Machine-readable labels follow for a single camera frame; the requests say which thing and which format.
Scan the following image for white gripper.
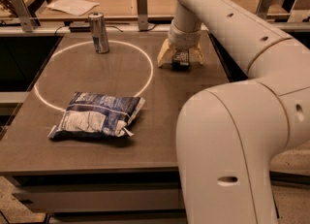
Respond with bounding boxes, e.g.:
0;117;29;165
157;20;204;67

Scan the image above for black rxbar chocolate bar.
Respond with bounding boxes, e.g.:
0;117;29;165
171;50;190;69

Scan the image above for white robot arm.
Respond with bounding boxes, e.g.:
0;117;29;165
158;0;310;224

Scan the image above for silver blue redbull can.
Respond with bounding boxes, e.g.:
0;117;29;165
88;12;109;53

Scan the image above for blue white chip bag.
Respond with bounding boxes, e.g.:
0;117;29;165
48;92;145;140

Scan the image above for white paper sheet left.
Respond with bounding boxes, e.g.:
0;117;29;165
47;0;98;16

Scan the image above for white drawer cabinet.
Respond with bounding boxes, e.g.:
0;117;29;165
10;170;186;220

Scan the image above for middle metal bracket post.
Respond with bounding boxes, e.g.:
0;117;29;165
137;0;148;31

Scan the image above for metal bracket post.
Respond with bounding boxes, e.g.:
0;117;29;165
256;0;272;19
11;0;37;32
137;0;148;31

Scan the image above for right metal bracket post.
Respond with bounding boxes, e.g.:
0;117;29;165
256;0;272;19

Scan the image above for left metal bracket post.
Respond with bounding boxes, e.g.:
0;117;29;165
11;0;37;32

